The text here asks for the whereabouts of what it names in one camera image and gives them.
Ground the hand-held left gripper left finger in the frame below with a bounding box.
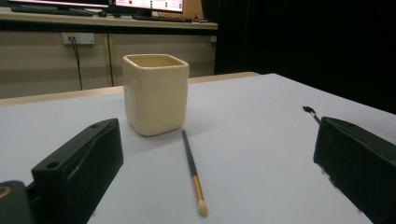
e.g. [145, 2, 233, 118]
[31, 118, 124, 224]

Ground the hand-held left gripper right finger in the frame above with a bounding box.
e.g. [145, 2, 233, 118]
[313, 116, 396, 224]

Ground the black eyebrow comb brush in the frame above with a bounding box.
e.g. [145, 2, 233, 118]
[302, 105, 321, 125]

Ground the small wooden cup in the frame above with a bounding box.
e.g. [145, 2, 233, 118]
[121, 53, 191, 137]

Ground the black pen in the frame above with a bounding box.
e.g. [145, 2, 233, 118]
[181, 130, 209, 217]

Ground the white table mat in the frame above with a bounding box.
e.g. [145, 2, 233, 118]
[0, 73, 396, 224]

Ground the black curtain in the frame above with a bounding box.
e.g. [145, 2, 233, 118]
[214, 0, 396, 115]

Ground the background desk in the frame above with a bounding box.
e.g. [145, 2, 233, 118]
[0, 7, 219, 100]

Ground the black keyboard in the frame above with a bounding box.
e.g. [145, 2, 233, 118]
[132, 13, 193, 24]
[10, 4, 95, 18]

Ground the wooden table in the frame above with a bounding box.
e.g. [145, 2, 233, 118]
[0, 71, 261, 108]

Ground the computer monitor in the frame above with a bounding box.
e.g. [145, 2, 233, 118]
[113, 0, 185, 14]
[7, 0, 110, 9]

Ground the cardboard box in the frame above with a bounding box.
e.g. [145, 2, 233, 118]
[158, 0, 205, 21]

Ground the black wall cable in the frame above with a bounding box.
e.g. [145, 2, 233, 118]
[68, 35, 84, 91]

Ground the white wall socket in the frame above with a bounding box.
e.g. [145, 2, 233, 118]
[62, 32, 95, 46]

